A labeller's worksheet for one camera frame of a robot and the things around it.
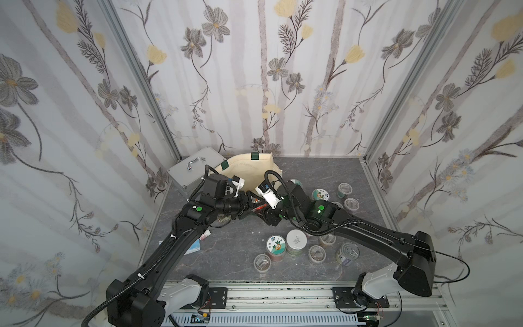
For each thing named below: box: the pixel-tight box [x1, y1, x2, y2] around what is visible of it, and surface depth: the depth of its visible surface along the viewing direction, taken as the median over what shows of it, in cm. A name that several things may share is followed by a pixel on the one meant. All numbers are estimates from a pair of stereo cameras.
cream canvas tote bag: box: [214, 152, 283, 195], surface depth 95 cm
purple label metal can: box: [335, 242, 361, 266], surface depth 80 cm
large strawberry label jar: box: [311, 188, 330, 202], surface depth 97 cm
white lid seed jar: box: [286, 228, 308, 258], surface depth 80 cm
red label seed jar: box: [266, 234, 288, 263], surface depth 80 cm
